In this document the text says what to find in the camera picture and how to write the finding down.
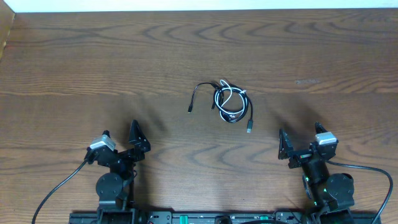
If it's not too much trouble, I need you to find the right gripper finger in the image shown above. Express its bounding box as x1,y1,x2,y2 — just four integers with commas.
315,121,327,134
278,129,294,159

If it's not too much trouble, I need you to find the black USB cable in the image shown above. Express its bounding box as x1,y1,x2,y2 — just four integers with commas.
187,81,254,134

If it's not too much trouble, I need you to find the white USB cable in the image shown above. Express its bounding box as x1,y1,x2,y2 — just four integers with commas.
215,79,247,121

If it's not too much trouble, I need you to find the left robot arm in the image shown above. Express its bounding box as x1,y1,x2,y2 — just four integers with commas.
85,119,150,223

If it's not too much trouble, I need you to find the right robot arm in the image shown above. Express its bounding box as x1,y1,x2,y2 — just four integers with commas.
278,122,354,223

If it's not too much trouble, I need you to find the left camera black cable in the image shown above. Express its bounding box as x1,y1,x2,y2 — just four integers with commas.
31,160,88,224

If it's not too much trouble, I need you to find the camera black cable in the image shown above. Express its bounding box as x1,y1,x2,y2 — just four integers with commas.
31,160,88,224
325,159,394,224

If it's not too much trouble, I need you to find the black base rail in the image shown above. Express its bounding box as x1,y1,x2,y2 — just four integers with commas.
68,211,382,224

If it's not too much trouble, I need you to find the right camera black cable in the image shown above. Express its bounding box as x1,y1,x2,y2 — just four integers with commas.
325,159,394,224

